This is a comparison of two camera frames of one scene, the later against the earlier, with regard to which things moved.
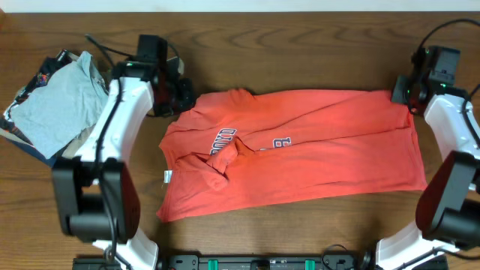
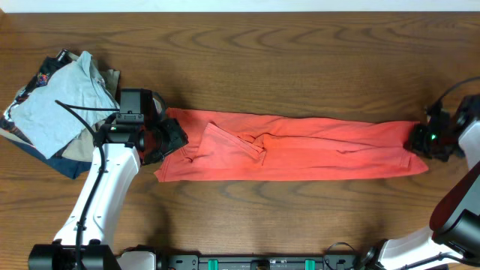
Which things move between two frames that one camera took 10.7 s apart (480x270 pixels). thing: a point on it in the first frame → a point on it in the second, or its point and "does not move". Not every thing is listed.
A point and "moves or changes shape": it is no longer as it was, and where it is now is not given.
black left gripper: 188,100 → 178,137
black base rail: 248,262 does not move
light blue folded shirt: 68,103 does not move
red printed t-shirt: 230,150 moves or changes shape
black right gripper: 403,85 → 416,144
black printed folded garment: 61,58 does not move
